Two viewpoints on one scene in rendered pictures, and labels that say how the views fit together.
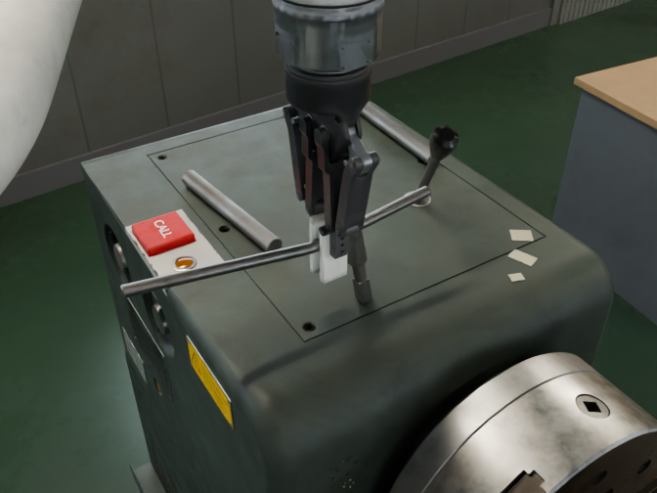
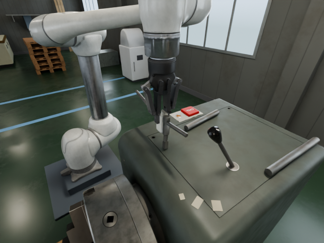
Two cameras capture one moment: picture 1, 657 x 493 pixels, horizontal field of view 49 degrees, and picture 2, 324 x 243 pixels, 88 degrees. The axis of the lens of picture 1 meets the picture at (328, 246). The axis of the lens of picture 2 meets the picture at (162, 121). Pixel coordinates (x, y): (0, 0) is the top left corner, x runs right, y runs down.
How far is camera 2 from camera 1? 0.76 m
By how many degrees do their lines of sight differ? 71
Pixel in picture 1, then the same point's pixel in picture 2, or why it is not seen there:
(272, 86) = not seen: outside the picture
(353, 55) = (147, 51)
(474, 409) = (121, 180)
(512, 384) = (126, 190)
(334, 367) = (136, 141)
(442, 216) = (222, 173)
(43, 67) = (93, 17)
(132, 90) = not seen: outside the picture
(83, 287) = not seen: hidden behind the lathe
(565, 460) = (89, 201)
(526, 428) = (107, 192)
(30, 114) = (82, 21)
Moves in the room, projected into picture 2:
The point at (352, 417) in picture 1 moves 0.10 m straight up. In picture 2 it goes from (126, 151) to (122, 128)
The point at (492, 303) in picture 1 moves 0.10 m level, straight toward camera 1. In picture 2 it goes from (165, 185) to (130, 176)
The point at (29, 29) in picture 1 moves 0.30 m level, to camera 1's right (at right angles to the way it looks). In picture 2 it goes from (99, 12) to (41, 11)
